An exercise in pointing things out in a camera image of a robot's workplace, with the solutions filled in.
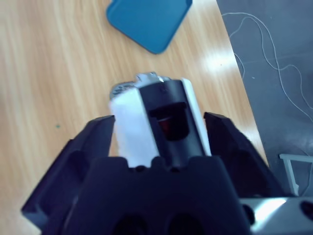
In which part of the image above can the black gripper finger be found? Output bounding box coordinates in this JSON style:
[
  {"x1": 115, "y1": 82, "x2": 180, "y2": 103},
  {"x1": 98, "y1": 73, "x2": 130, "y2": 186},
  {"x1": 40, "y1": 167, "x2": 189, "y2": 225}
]
[
  {"x1": 204, "y1": 112, "x2": 279, "y2": 199},
  {"x1": 21, "y1": 115, "x2": 115, "y2": 231}
]

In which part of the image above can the red coffee capsule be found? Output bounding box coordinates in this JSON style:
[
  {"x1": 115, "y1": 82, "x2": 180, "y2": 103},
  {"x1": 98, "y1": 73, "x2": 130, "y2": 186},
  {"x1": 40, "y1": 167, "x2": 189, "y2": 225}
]
[{"x1": 158, "y1": 117, "x2": 177, "y2": 136}]

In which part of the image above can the white capsule coffee machine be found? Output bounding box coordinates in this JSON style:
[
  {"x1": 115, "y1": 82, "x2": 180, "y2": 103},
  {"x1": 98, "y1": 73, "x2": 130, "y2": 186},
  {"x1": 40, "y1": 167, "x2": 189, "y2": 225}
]
[{"x1": 109, "y1": 70, "x2": 213, "y2": 169}]

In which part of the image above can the black drip tray silver grate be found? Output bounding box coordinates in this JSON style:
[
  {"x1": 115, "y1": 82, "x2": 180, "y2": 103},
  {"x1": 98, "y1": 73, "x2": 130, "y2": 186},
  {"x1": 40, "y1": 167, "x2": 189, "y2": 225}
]
[{"x1": 109, "y1": 83, "x2": 135, "y2": 100}]

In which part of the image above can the blue rectangular plastic tray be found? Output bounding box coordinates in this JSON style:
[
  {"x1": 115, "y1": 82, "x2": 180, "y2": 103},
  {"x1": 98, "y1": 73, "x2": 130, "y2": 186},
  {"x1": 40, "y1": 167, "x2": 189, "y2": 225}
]
[{"x1": 106, "y1": 0, "x2": 193, "y2": 55}]

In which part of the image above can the white metal frame leg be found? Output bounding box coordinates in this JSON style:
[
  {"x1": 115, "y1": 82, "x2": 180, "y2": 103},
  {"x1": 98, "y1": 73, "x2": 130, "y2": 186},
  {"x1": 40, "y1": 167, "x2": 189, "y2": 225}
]
[{"x1": 279, "y1": 153, "x2": 313, "y2": 196}]

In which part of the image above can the thin white cable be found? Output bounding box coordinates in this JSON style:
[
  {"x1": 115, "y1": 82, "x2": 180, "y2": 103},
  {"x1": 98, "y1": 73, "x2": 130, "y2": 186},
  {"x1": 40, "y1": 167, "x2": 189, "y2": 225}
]
[{"x1": 221, "y1": 11, "x2": 313, "y2": 115}]

